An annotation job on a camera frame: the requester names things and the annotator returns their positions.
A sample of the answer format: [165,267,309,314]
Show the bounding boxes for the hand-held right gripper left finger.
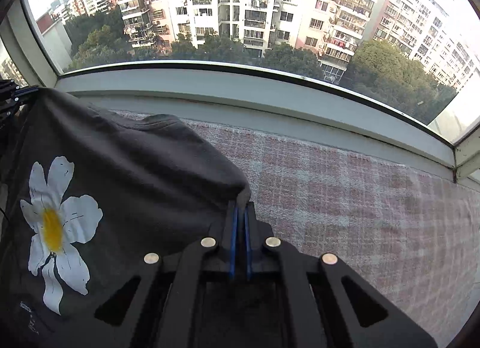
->
[56,200,241,348]

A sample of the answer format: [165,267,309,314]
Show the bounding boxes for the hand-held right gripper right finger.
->
[244,201,439,348]

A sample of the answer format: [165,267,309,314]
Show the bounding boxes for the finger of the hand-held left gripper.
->
[0,95,23,129]
[0,79,40,98]

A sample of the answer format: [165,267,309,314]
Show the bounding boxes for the dark grey flower-print t-shirt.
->
[0,87,253,348]

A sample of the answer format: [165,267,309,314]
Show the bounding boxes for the pink plaid blanket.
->
[109,110,479,334]

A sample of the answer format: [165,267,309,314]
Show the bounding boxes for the green trees outside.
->
[64,7,458,125]

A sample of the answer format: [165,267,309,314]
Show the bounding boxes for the apartment buildings outside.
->
[26,0,480,90]

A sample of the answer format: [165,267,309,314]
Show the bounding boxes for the white window frame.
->
[0,0,480,184]

